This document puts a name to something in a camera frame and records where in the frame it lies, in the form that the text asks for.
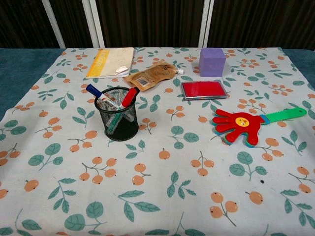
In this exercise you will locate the blue capped marker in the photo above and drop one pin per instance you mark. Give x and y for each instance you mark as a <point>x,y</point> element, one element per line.
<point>94,91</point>

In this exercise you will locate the red capped marker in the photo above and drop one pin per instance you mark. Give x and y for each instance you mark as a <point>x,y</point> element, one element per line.
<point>128,97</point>

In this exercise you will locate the black mesh pen holder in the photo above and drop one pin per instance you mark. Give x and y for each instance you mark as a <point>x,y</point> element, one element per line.
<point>123,130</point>

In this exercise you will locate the brown spouted pouch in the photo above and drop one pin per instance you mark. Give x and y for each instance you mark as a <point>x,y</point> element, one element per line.
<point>150,75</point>

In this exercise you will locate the red ink pad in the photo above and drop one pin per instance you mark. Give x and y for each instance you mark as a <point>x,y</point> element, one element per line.
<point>203,89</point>

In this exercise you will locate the fruit and leaf print tablecloth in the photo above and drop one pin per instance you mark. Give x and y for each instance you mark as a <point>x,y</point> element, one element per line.
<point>157,172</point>

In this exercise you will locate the yellow and white notebook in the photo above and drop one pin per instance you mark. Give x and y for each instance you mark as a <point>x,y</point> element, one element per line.
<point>115,60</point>

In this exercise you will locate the purple foam cube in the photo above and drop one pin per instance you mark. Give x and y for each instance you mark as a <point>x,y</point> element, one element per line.
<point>211,62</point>

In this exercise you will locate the red hand clapper toy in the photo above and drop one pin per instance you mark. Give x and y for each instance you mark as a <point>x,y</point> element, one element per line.
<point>241,125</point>

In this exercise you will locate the white frame post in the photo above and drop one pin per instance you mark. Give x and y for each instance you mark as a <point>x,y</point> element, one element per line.
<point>205,22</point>
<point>93,22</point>
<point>53,22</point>

